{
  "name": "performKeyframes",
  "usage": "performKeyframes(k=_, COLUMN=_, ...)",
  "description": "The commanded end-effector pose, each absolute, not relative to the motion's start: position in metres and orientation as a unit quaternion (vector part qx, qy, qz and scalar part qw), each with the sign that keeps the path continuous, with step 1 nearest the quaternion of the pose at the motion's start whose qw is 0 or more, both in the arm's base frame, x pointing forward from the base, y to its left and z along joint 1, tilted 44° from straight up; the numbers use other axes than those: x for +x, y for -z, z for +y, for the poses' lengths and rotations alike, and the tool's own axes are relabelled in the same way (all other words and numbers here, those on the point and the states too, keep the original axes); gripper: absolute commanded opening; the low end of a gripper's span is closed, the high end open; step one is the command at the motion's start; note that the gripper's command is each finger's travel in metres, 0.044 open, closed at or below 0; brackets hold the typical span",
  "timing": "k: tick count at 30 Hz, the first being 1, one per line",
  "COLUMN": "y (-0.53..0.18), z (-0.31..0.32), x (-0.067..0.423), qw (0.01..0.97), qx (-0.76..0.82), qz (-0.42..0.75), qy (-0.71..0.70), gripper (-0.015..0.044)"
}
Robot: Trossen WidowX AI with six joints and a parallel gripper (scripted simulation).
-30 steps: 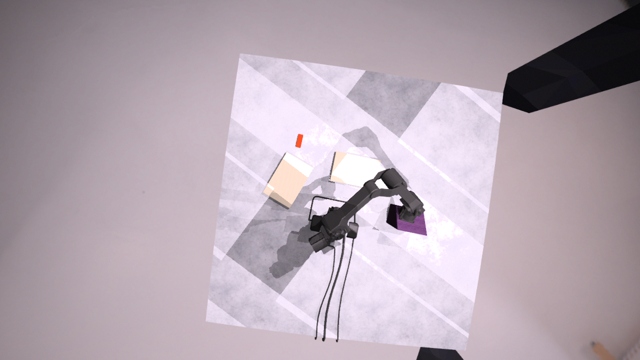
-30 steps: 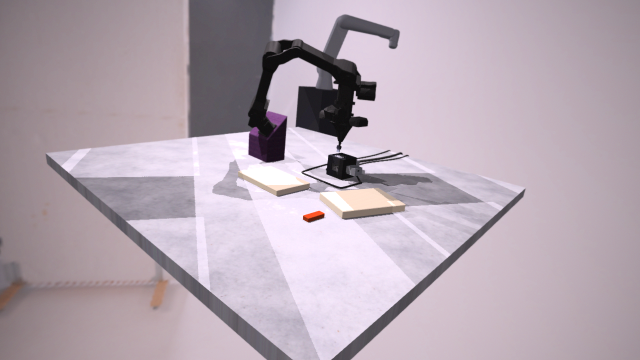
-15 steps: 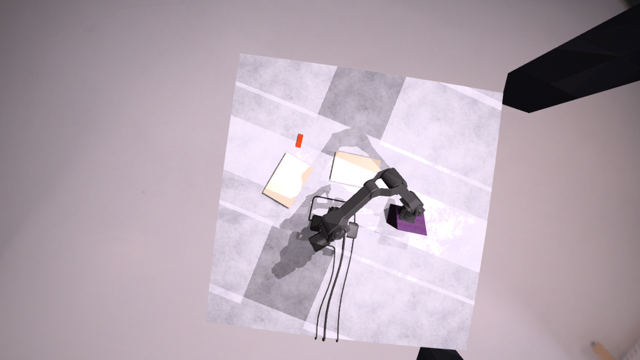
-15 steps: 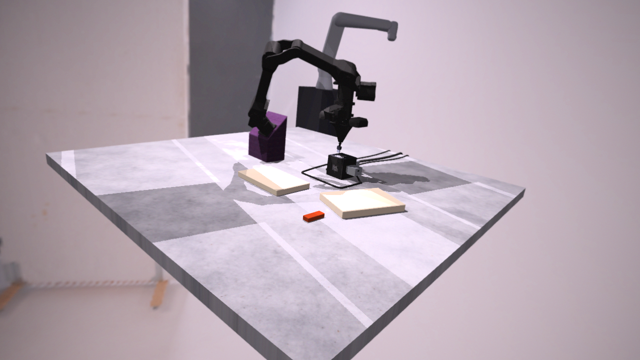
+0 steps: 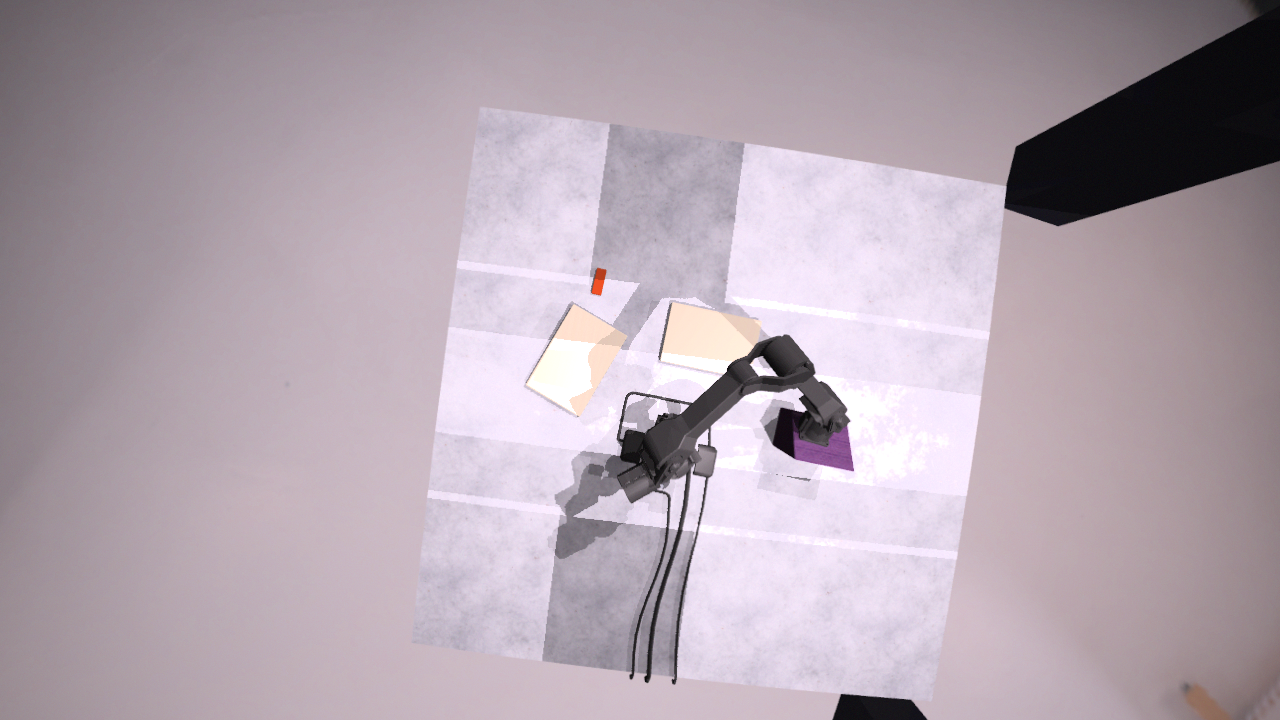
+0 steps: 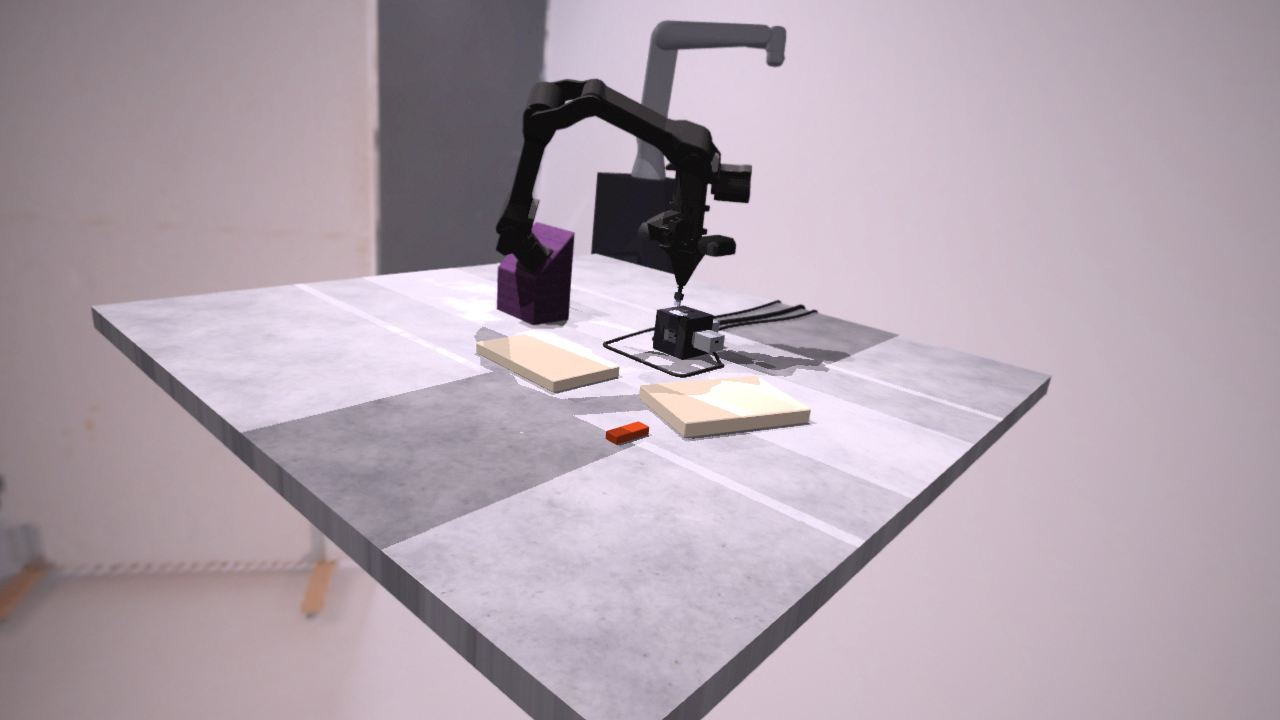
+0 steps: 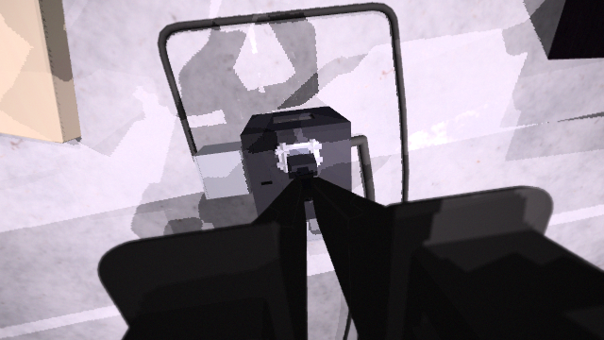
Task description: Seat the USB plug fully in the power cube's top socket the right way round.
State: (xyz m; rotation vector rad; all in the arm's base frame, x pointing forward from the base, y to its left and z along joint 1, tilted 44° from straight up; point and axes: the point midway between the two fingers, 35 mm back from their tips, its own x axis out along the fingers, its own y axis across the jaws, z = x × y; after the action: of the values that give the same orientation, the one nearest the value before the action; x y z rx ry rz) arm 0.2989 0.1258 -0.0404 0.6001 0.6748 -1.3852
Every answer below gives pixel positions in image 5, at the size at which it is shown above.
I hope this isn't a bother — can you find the beige flat slab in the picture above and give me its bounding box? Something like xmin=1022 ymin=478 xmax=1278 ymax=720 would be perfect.
xmin=525 ymin=304 xmax=627 ymax=416

